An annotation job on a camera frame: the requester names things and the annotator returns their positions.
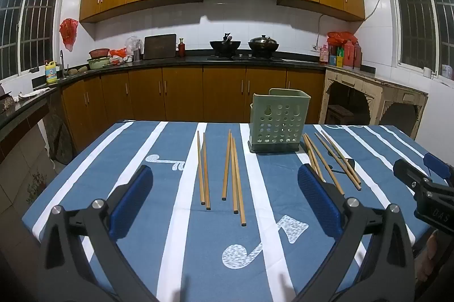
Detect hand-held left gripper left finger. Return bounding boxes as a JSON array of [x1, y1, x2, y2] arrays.
[[33, 164, 167, 302]]

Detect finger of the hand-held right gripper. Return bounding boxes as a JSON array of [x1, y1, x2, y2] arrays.
[[423, 152, 454, 184], [392, 158, 431, 191]]

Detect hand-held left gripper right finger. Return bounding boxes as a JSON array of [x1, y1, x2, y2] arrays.
[[297, 163, 417, 302]]

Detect green perforated chopstick holder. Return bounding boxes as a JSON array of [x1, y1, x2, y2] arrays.
[[248, 88, 312, 154]]

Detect person's right hand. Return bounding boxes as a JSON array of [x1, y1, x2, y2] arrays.
[[423, 230, 442, 263]]

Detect worn white side table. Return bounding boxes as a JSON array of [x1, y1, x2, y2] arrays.
[[318, 65, 429, 141]]

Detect blue white striped tablecloth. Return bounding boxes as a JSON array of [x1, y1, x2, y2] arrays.
[[21, 121, 444, 302]]

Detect small wooden stool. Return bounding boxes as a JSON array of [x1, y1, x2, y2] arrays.
[[325, 104, 355, 125]]

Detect round patterned board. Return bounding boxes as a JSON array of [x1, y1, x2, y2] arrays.
[[46, 114, 77, 164]]

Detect wooden base cabinets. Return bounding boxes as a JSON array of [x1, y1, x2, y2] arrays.
[[60, 65, 327, 161]]

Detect red thermos flask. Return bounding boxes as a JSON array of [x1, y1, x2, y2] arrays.
[[353, 41, 363, 70], [343, 41, 355, 69]]

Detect green and yellow bottles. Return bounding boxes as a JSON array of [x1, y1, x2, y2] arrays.
[[329, 47, 345, 68]]

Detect black kitchen countertop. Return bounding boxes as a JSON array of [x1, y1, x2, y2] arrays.
[[0, 50, 377, 147]]

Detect white dish cloth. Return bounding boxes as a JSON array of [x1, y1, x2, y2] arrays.
[[16, 87, 48, 100]]

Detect large red plastic bag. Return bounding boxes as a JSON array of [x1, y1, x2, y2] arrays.
[[326, 31, 359, 47]]

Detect yellow dish soap bottle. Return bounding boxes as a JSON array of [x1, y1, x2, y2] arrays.
[[45, 61, 58, 85]]

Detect steel kitchen faucet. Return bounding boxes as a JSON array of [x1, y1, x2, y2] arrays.
[[60, 50, 70, 79]]

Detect dark wooden cutting board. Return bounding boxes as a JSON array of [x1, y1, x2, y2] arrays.
[[143, 33, 177, 60]]

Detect clear plastic bag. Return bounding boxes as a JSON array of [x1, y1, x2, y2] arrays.
[[125, 36, 143, 56]]

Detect black gas stove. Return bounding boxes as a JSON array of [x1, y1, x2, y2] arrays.
[[206, 53, 284, 62]]

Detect black wok with steel lid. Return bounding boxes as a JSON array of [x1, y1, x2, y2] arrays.
[[247, 34, 280, 58]]

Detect hanging red plastic bag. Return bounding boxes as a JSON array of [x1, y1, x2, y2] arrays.
[[59, 18, 79, 52]]

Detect barred window with white frame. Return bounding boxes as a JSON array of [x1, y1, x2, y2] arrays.
[[383, 0, 454, 76], [0, 0, 68, 79]]

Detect white wall cable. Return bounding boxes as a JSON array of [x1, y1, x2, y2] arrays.
[[314, 0, 389, 52]]

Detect black wok with handle lid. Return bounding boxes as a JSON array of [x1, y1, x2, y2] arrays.
[[209, 33, 242, 58]]

